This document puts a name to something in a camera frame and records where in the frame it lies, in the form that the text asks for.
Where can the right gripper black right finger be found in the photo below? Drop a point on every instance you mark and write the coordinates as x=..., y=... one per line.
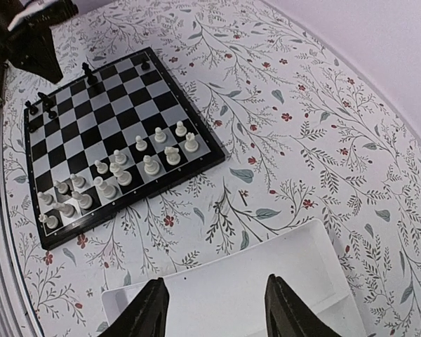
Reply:
x=288, y=315

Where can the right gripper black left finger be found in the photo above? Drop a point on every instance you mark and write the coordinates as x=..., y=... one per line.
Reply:
x=146, y=314

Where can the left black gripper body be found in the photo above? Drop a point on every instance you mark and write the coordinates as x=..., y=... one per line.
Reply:
x=26, y=39

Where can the white plastic divided tray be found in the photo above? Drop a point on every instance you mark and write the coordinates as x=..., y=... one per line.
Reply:
x=226, y=297

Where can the black chess piece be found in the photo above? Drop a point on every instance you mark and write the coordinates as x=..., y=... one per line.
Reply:
x=47, y=104
x=145, y=65
x=30, y=108
x=90, y=77

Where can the black and grey chessboard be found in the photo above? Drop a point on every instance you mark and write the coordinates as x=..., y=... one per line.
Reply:
x=126, y=92

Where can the white chess pieces row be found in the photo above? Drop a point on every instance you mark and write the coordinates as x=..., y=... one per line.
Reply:
x=80, y=168

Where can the floral patterned table mat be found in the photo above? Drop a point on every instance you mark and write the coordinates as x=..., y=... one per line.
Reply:
x=307, y=138

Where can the front aluminium rail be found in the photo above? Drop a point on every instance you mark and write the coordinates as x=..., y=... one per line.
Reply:
x=16, y=314

